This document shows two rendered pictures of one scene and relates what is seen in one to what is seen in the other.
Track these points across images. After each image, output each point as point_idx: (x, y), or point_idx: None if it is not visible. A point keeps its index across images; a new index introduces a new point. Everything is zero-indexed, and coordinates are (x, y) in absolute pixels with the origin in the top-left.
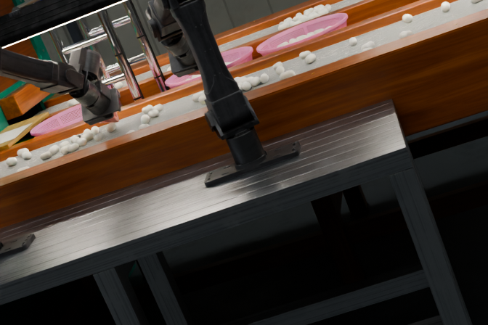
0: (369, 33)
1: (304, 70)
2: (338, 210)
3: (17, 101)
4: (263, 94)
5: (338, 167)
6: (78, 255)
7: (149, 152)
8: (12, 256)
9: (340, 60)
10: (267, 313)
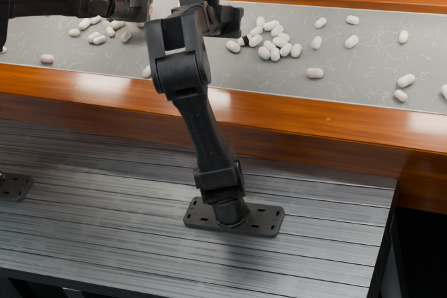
0: (430, 16)
1: (337, 64)
2: None
3: None
4: (271, 127)
5: None
6: (50, 269)
7: (153, 124)
8: (8, 205)
9: (363, 111)
10: None
